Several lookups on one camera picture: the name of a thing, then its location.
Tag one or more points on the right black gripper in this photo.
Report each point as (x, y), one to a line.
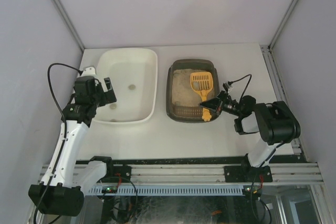
(219, 104)

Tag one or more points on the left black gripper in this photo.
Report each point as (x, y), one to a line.
(104, 95)

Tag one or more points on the yellow litter scoop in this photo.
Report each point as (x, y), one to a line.
(205, 81)

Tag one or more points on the grey litter box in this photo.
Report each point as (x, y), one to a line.
(178, 88)

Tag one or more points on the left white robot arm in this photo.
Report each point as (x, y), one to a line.
(58, 193)

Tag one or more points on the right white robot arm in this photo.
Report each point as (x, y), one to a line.
(274, 122)

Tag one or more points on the white plastic tray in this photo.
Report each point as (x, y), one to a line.
(126, 66)

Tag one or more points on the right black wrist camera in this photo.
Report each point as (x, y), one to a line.
(228, 86)

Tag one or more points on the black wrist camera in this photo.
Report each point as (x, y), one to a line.
(84, 88)
(228, 86)

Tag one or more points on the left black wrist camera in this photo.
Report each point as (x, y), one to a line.
(84, 88)

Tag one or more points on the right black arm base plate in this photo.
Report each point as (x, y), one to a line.
(238, 174)

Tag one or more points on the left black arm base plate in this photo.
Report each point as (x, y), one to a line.
(122, 172)

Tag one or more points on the grey slotted cable duct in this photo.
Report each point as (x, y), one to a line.
(167, 190)

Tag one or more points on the aluminium front rail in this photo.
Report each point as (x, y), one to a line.
(211, 174)

